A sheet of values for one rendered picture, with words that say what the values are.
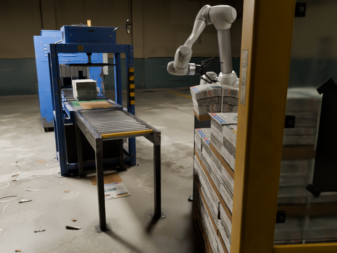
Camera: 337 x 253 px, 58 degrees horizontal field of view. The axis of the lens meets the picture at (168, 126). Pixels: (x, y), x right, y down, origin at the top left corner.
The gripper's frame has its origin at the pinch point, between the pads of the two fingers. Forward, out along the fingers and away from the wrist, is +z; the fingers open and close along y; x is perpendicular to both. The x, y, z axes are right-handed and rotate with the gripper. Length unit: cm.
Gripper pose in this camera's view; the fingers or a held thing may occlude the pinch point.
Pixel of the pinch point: (220, 71)
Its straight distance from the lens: 242.9
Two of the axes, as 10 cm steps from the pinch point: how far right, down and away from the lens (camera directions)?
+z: 9.9, 0.6, 0.8
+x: 0.7, 2.5, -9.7
